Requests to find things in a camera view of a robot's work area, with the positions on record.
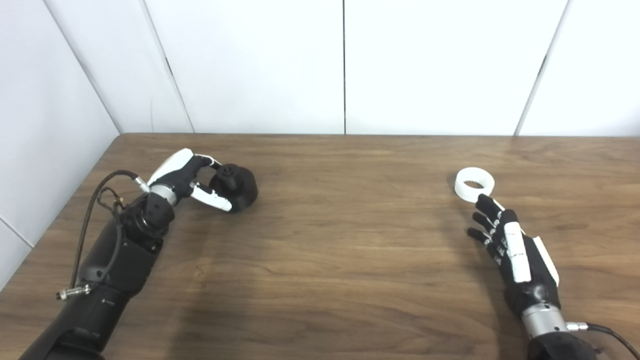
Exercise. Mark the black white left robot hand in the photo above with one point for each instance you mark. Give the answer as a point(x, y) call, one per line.
point(175, 167)

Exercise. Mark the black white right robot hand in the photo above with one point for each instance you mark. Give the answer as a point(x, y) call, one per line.
point(525, 270)

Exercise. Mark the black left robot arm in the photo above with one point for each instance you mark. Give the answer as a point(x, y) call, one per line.
point(110, 270)

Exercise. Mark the round black part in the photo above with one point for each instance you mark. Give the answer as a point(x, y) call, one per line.
point(242, 187)

